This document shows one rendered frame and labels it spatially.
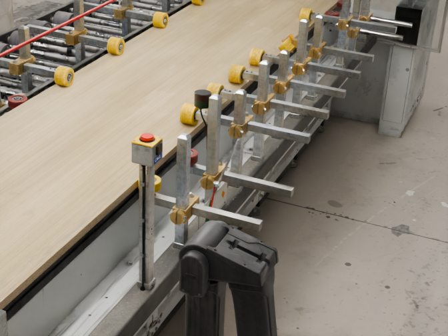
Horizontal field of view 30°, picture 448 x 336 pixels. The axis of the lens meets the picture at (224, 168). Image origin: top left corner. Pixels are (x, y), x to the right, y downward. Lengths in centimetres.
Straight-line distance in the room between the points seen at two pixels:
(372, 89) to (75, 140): 286
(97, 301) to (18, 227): 37
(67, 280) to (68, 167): 49
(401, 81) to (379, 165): 59
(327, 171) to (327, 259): 96
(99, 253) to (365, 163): 267
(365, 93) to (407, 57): 44
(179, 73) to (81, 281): 139
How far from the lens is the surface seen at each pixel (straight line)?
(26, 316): 252
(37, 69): 373
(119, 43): 401
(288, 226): 442
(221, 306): 130
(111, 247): 289
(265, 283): 123
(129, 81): 373
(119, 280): 288
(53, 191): 284
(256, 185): 301
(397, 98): 547
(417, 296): 404
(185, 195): 279
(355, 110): 570
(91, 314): 274
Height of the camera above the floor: 229
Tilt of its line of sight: 28 degrees down
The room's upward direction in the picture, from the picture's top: 3 degrees clockwise
